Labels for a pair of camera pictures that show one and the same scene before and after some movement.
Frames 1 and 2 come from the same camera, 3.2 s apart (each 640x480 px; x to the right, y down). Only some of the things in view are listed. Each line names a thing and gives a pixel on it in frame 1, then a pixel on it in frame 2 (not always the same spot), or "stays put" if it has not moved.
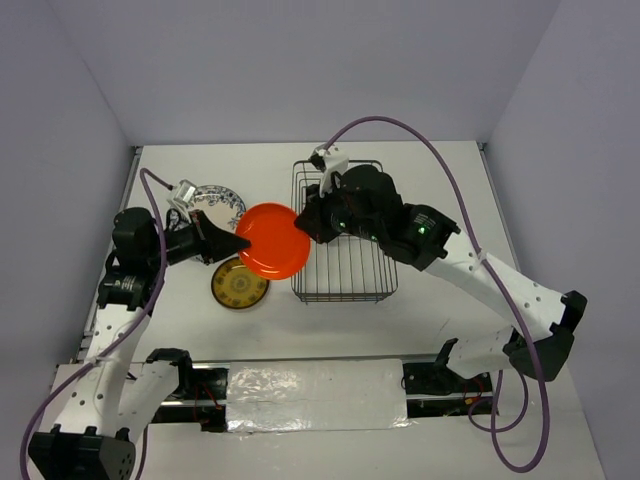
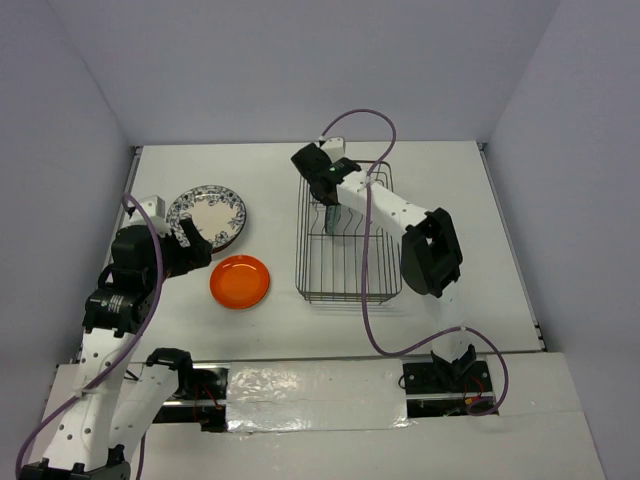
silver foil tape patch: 315,395 stays put
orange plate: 279,249 to 239,281
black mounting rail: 431,389 stays put
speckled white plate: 221,202 stays put
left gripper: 213,242 to 199,249
